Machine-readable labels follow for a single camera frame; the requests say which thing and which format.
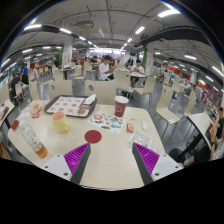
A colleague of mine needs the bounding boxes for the beige chair behind table left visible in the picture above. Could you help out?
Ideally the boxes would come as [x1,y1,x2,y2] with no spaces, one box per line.
[49,80,73,99]

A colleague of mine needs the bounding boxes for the plastic tea bottle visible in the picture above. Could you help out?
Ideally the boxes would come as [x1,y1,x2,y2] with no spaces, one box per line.
[19,119,47,158]

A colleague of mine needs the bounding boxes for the yellow mug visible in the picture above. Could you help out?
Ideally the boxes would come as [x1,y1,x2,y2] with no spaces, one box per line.
[52,112,70,133]

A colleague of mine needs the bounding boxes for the red round coaster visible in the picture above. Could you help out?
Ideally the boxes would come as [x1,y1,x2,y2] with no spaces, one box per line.
[85,130,102,143]

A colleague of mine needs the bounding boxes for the person at right edge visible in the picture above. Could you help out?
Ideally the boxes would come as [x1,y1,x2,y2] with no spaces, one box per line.
[168,107,224,168]

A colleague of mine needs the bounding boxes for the seated person at far table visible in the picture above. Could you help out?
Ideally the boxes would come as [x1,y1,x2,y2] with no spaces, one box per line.
[130,59,144,87]

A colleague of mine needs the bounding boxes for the person in white shirt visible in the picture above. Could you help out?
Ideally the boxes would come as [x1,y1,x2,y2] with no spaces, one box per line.
[99,55,116,81]

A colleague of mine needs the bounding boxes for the food wrapper at left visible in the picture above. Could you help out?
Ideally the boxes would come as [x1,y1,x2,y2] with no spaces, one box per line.
[29,100,44,118]

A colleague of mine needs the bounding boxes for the brown food tray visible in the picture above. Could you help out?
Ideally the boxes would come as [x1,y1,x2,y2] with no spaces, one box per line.
[44,95,97,118]

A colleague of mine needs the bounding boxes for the red paper cup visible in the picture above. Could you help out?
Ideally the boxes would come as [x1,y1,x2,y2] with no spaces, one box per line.
[115,96,129,117]

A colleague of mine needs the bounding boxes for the beige chair at right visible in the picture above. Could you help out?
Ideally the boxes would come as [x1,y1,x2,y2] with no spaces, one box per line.
[155,83,181,139]

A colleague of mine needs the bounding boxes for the colourful paper flyer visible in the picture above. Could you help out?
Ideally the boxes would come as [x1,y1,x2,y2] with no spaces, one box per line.
[88,111,125,135]

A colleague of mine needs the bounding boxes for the beige chair behind table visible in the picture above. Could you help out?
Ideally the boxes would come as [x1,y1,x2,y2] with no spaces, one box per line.
[49,80,73,99]
[84,80,116,105]

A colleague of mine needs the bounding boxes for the clear plastic wrapper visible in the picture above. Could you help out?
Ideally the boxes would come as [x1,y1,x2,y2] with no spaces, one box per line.
[127,131,152,147]

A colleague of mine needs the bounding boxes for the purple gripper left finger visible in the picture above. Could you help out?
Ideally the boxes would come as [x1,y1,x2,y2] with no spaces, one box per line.
[42,142,92,186]

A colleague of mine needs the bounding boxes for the red sauce packet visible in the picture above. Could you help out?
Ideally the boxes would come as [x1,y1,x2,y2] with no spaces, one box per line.
[126,123,134,133]

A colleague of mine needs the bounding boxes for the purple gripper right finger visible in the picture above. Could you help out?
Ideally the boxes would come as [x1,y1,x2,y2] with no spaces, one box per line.
[131,142,184,186]

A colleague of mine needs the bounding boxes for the white crumpled napkin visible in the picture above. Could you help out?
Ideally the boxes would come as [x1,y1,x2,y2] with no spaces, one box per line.
[84,94,96,105]

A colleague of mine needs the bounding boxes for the beige chair behind table right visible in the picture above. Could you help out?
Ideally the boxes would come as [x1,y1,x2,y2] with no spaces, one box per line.
[84,80,116,105]

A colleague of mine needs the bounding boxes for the neighbouring table at right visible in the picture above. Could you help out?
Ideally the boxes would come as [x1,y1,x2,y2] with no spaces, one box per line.
[177,112,213,161]

